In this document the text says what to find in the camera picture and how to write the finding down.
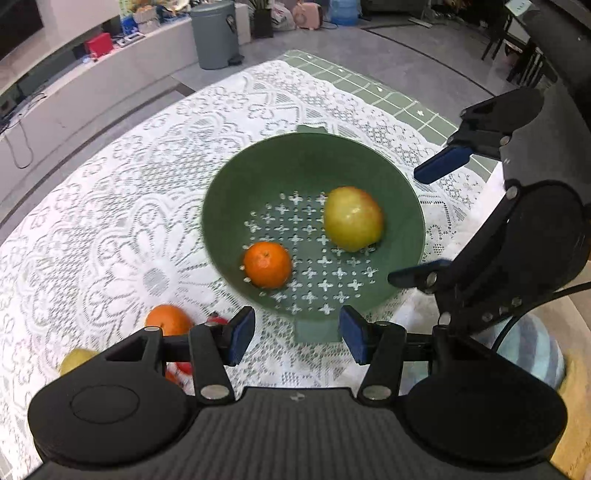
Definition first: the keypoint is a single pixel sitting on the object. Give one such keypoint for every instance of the red box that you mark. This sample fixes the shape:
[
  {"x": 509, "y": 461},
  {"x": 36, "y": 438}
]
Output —
[{"x": 99, "y": 45}]

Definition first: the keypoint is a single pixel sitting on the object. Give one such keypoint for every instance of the pink pig toy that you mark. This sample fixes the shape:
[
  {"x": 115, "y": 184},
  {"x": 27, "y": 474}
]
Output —
[{"x": 307, "y": 16}]

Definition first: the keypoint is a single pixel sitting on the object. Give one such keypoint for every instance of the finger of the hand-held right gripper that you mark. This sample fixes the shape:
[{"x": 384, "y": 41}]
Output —
[
  {"x": 415, "y": 275},
  {"x": 441, "y": 161}
]

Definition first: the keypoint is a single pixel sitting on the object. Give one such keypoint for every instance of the blue water jug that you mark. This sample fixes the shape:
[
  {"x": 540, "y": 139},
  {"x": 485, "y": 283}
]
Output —
[{"x": 344, "y": 11}]

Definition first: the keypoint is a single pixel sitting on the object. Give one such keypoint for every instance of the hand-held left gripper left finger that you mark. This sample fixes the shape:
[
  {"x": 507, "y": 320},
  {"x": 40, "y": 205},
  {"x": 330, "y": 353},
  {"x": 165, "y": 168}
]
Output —
[{"x": 242, "y": 334}]

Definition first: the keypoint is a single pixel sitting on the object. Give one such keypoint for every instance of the large orange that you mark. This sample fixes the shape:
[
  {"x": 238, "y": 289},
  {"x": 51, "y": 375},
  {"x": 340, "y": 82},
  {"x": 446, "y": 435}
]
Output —
[{"x": 168, "y": 321}]

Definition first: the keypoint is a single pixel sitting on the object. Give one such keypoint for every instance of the black chair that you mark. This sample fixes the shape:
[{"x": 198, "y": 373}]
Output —
[
  {"x": 531, "y": 64},
  {"x": 501, "y": 32}
]

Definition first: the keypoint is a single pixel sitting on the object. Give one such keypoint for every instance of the yellow-red apple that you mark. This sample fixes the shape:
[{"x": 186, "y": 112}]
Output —
[{"x": 353, "y": 219}]

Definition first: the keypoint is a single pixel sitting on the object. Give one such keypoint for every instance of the black television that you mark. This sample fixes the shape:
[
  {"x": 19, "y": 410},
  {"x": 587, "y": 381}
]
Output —
[{"x": 18, "y": 23}]

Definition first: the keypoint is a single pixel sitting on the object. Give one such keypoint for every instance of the yellow fruit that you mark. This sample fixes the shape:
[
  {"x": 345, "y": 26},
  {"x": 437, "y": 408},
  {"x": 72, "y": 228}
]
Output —
[{"x": 76, "y": 361}]

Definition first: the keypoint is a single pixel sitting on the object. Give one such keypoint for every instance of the green colander bowl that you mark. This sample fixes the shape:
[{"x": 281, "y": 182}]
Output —
[{"x": 300, "y": 175}]

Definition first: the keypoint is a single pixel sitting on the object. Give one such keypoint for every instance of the grey pedal trash can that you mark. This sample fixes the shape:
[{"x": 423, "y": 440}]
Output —
[{"x": 214, "y": 37}]

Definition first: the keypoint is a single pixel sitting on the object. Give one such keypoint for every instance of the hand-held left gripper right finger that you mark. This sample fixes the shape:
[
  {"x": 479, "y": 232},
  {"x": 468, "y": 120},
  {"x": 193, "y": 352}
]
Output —
[{"x": 353, "y": 337}]

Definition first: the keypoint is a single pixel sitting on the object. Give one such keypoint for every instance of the blue box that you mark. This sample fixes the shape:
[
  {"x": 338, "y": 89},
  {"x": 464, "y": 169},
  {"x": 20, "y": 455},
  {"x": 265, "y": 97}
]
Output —
[{"x": 129, "y": 26}]

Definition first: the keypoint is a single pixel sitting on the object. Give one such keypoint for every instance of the white lace tablecloth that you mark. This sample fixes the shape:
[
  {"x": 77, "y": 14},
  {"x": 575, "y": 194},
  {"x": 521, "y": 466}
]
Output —
[{"x": 138, "y": 207}]

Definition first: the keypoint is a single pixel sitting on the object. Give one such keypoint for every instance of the round red fruit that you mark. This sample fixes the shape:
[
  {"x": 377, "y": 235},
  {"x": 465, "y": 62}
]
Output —
[{"x": 182, "y": 368}]

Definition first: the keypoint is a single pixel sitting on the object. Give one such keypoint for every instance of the white plastic bag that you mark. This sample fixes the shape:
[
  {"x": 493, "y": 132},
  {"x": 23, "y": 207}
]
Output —
[{"x": 281, "y": 18}]

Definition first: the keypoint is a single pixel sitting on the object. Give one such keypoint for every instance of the tan woven cushion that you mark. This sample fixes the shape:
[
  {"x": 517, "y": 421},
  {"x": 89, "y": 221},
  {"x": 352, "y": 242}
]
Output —
[{"x": 577, "y": 415}]

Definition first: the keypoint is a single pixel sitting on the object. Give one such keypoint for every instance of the white low cabinet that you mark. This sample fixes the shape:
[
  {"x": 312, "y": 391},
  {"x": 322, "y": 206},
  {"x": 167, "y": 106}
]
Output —
[{"x": 138, "y": 60}]

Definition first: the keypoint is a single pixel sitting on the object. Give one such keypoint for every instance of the small tangerine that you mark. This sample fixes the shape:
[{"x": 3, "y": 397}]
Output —
[{"x": 268, "y": 265}]

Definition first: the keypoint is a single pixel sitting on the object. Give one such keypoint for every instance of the plush bear toy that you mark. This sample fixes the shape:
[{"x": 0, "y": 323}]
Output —
[{"x": 144, "y": 11}]

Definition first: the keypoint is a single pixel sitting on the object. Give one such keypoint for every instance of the light blue striped cushion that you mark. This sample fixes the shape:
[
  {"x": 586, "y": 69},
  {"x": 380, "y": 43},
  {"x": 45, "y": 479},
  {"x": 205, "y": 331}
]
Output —
[{"x": 535, "y": 350}]

